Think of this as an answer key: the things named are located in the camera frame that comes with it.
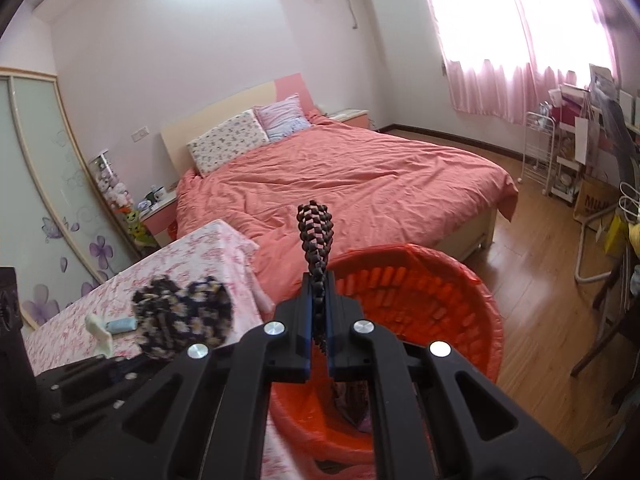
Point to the red plastic basket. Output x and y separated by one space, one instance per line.
430 300

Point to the pink nightstand with mug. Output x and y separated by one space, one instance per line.
160 220

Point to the bed with salmon duvet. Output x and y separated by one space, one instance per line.
350 180

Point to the cluttered white shelf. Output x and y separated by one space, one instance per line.
590 125

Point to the table with pink floral cloth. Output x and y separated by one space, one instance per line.
200 255

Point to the wall socket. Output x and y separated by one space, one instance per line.
140 134

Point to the plush toy display tube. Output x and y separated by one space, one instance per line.
117 190

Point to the black floral scrunchie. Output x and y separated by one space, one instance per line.
185 315

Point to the pale green sock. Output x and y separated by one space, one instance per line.
100 335

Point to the white mug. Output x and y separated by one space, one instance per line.
157 193

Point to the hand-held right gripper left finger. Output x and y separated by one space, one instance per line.
304 357

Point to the pink curtain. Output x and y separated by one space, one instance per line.
500 60

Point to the flower print wardrobe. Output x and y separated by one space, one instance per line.
45 185

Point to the floral white pillow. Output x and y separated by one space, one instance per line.
227 142

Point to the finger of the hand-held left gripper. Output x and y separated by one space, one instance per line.
95 385

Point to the striped pink pillow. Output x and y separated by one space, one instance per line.
280 117

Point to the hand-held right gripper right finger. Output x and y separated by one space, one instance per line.
350 355

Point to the red striped scrunchie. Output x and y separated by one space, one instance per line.
352 405

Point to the cardboard box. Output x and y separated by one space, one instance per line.
595 200

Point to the yellow bag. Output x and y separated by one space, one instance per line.
617 235

